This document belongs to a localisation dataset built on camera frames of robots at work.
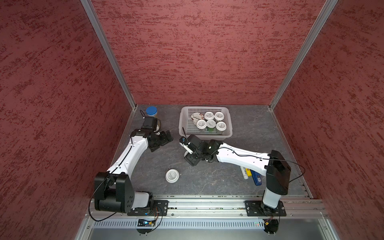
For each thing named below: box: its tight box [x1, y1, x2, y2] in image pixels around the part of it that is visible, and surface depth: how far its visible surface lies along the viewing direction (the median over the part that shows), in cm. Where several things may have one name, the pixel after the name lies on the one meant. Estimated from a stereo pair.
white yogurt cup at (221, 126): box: [216, 121, 227, 132], surface depth 100 cm
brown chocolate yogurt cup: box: [191, 112, 204, 123], surface depth 108 cm
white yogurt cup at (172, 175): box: [165, 168, 180, 184], surface depth 80 cm
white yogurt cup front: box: [206, 119, 216, 129], surface depth 102 cm
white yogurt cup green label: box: [204, 111, 215, 120], surface depth 106 cm
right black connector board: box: [262, 219, 279, 236], surface depth 72 cm
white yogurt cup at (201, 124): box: [196, 119, 207, 130], surface depth 102 cm
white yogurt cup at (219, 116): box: [214, 112, 225, 121], surface depth 106 cm
